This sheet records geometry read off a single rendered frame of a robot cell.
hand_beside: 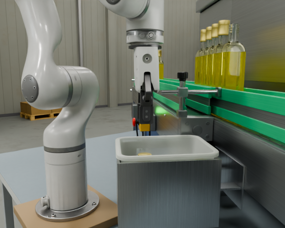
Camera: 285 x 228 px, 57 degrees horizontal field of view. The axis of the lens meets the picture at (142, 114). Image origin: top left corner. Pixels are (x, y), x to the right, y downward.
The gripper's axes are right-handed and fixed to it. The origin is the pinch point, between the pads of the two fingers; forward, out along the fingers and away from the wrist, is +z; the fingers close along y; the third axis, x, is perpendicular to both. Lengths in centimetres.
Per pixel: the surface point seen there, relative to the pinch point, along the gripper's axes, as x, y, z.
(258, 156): -21.0, -13.4, 6.6
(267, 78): -38.3, 14.8, -7.9
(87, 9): 96, 799, -198
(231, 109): -22.7, 3.8, -0.2
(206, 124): -18.2, 9.7, 4.9
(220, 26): -24.5, 18.5, -23.1
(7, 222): 65, 74, 69
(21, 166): 51, 60, 33
